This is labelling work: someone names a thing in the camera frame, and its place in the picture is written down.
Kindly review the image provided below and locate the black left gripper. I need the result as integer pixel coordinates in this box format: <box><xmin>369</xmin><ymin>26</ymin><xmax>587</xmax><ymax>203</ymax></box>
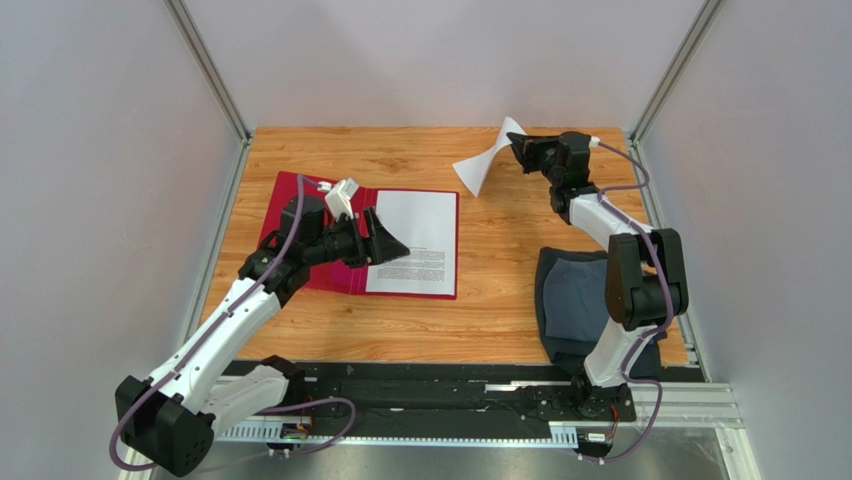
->
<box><xmin>304</xmin><ymin>206</ymin><xmax>409</xmax><ymax>269</ymax></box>

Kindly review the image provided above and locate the white printed paper sheet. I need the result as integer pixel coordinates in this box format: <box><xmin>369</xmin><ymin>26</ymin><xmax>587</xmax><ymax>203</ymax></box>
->
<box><xmin>365</xmin><ymin>189</ymin><xmax>459</xmax><ymax>299</ymax></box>

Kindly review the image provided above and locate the red plastic folder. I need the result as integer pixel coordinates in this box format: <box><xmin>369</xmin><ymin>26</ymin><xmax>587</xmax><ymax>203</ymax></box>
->
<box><xmin>259</xmin><ymin>171</ymin><xmax>460</xmax><ymax>300</ymax></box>

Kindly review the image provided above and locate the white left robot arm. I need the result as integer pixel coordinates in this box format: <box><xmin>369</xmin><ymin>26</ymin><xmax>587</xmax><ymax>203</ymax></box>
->
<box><xmin>108</xmin><ymin>195</ymin><xmax>410</xmax><ymax>477</ymax></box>

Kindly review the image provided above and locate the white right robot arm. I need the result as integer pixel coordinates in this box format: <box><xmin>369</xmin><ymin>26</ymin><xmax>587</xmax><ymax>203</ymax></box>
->
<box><xmin>506</xmin><ymin>131</ymin><xmax>689</xmax><ymax>407</ymax></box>

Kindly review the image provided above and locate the dark blue folded cloth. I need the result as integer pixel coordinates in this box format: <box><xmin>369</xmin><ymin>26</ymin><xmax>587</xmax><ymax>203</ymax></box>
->
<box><xmin>533</xmin><ymin>246</ymin><xmax>669</xmax><ymax>379</ymax></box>

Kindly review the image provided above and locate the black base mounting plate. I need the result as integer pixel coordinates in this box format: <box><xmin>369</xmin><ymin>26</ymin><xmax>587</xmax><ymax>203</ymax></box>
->
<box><xmin>279</xmin><ymin>362</ymin><xmax>637</xmax><ymax>440</ymax></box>

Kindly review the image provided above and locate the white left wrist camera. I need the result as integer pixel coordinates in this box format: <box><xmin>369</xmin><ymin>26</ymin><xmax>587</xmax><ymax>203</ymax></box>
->
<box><xmin>317</xmin><ymin>177</ymin><xmax>360</xmax><ymax>220</ymax></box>

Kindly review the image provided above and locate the right aluminium corner post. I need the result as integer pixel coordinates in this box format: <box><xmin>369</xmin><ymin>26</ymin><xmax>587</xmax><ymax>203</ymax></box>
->
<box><xmin>629</xmin><ymin>0</ymin><xmax>726</xmax><ymax>145</ymax></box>

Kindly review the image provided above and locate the aluminium corner post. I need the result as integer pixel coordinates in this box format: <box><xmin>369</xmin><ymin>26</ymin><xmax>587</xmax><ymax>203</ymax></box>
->
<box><xmin>629</xmin><ymin>0</ymin><xmax>726</xmax><ymax>145</ymax></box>
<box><xmin>164</xmin><ymin>0</ymin><xmax>252</xmax><ymax>144</ymax></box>

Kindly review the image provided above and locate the left aluminium corner post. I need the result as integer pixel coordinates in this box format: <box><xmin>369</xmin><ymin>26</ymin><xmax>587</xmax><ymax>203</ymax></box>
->
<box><xmin>164</xmin><ymin>0</ymin><xmax>252</xmax><ymax>144</ymax></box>

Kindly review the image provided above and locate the aluminium frame rail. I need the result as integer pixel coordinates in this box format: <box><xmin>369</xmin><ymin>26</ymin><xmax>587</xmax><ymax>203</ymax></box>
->
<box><xmin>116</xmin><ymin>361</ymin><xmax>760</xmax><ymax>479</ymax></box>

